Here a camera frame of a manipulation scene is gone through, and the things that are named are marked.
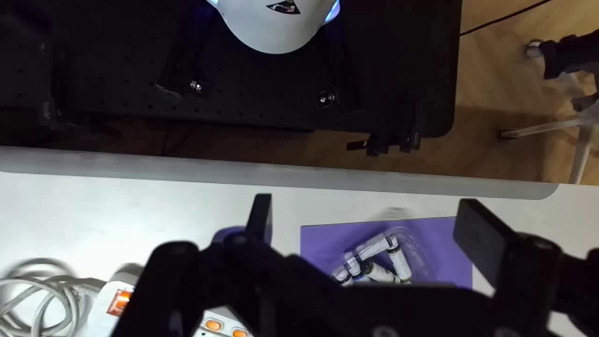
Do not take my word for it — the clear bag of markers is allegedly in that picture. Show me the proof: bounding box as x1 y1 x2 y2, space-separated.
326 225 435 287

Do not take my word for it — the white power strip cable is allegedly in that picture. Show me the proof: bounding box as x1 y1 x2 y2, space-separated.
0 257 107 337

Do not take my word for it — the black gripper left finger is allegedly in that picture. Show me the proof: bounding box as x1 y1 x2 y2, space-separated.
246 193 272 242

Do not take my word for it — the metal tripod stand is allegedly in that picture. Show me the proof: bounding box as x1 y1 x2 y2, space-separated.
497 32 599 185

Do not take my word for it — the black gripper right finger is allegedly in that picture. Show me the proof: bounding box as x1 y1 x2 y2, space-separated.
454 199 536 294

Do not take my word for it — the white extension cord power strip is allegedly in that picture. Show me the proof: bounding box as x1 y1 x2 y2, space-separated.
79 264 255 337

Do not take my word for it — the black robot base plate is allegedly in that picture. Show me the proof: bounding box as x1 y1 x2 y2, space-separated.
0 0 463 144

